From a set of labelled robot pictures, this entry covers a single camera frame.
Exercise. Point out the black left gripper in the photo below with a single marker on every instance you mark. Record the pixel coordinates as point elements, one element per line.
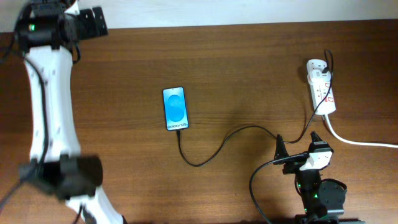
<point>92,29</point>

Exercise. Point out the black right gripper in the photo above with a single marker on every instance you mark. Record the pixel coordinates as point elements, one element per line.
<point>296,167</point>

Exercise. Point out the white power strip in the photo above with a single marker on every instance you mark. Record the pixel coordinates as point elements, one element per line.
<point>322,94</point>

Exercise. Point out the blue Galaxy smartphone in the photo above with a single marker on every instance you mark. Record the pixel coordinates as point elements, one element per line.
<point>175,108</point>

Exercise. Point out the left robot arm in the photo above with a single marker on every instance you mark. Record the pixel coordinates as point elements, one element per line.
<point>48,34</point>

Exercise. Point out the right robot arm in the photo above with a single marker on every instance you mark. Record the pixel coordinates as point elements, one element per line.
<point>322,199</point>

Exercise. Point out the white charger adapter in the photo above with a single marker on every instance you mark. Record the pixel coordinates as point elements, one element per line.
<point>317,76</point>

